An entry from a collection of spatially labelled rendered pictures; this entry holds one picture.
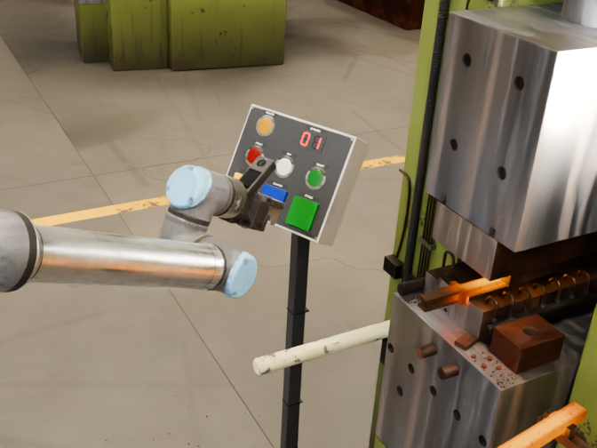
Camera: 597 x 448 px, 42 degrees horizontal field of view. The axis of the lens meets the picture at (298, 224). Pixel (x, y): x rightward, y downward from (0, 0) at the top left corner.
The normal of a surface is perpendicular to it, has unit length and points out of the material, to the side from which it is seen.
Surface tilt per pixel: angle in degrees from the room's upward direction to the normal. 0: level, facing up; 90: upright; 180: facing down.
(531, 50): 90
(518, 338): 0
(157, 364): 0
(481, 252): 90
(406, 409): 90
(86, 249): 59
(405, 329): 90
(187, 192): 55
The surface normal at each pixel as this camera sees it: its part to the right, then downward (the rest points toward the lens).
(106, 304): 0.05, -0.88
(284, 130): -0.50, -0.13
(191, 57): 0.36, 0.46
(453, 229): -0.88, 0.18
